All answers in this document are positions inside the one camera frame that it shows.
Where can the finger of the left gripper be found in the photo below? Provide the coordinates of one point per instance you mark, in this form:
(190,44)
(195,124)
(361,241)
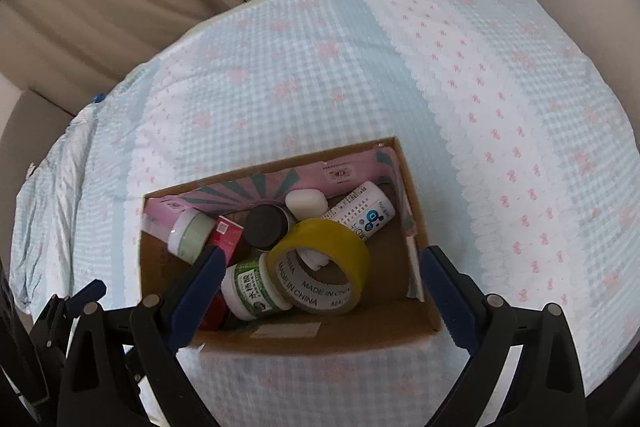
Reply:
(91,293)

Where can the small red box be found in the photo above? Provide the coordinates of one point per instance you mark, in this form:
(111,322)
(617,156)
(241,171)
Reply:
(228,236)

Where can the pink paper box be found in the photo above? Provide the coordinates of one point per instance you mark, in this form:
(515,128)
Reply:
(161,215)

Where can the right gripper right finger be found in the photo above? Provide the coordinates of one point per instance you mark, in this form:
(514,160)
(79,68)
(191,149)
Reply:
(546,387)

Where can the white blue-label bottle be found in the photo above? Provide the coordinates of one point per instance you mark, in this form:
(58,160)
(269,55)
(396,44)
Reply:
(364,211)

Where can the red round lid jar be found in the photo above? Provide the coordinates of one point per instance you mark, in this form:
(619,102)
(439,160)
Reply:
(216,316)

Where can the yellow packing tape roll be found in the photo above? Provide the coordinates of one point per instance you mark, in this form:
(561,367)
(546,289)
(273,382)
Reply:
(320,266)

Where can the brown cardboard box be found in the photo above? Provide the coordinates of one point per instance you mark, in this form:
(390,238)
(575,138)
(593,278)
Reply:
(366,327)

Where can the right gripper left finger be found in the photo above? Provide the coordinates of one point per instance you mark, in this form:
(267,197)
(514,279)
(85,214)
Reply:
(163,324)

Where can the white lid pale-green jar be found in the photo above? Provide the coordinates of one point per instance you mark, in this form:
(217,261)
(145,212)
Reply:
(189,234)

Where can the white earbuds case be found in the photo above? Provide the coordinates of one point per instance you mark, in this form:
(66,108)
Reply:
(306,203)

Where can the blue pink patterned bedsheet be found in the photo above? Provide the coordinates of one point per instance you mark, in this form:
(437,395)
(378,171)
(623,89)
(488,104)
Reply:
(524,161)

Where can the green label white jar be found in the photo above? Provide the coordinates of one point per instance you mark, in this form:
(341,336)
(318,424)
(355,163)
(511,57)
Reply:
(249,292)

